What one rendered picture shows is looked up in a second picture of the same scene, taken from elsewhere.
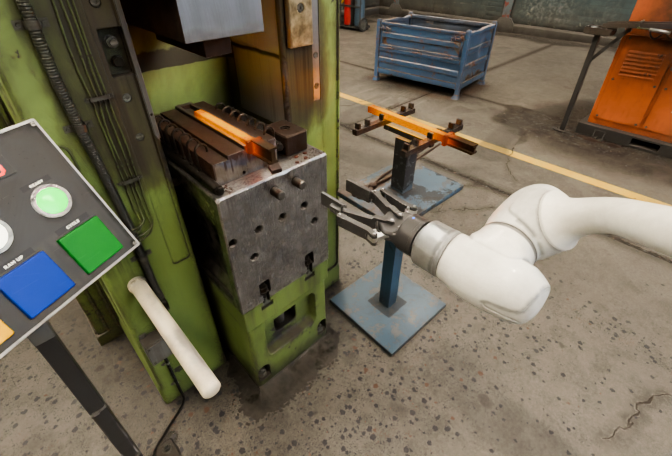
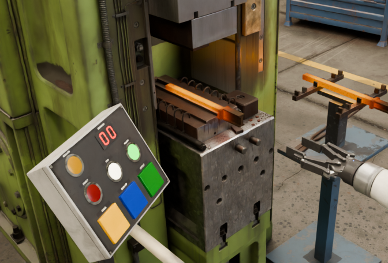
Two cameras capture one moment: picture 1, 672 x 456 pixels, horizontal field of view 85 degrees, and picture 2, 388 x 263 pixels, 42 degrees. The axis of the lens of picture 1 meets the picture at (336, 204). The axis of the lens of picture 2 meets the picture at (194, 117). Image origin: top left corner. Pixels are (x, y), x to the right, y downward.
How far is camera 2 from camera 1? 80 cm
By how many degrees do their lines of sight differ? 7
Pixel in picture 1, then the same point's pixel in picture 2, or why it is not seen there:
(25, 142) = (119, 117)
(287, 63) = (241, 46)
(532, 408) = not seen: outside the picture
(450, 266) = (379, 188)
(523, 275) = not seen: outside the picture
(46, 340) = not seen: hidden behind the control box
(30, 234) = (127, 171)
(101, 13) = (138, 31)
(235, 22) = (220, 30)
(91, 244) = (151, 179)
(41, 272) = (135, 193)
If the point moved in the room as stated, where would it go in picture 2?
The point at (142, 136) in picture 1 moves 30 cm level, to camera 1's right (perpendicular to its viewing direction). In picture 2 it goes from (146, 108) to (233, 106)
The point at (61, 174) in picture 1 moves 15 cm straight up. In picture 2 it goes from (134, 136) to (129, 89)
